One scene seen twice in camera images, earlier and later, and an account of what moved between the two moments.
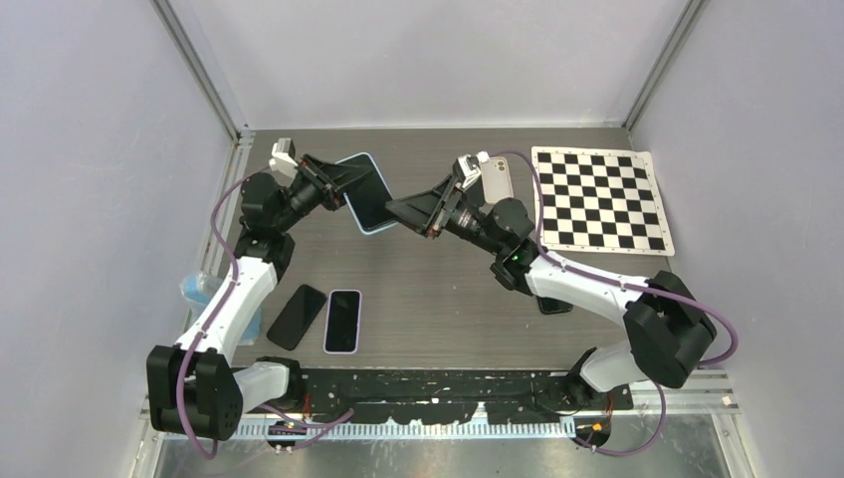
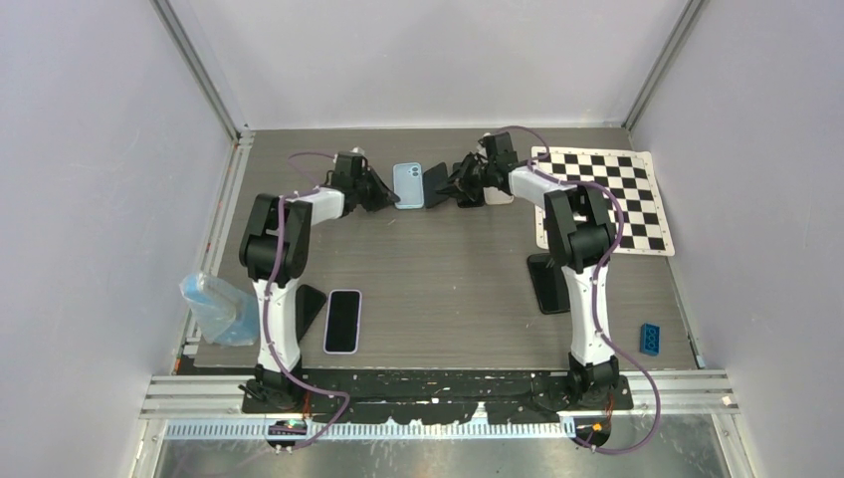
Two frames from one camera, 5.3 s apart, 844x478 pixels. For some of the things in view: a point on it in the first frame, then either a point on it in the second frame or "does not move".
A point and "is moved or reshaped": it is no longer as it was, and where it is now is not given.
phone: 367,199 is moved or reshaped
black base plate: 442,396 does not move
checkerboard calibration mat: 602,201 does not move
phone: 342,322 does not move
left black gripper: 329,180 -> 383,196
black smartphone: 475,196 is moved or reshaped
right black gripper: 422,210 -> 458,189
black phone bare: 297,317 does not move
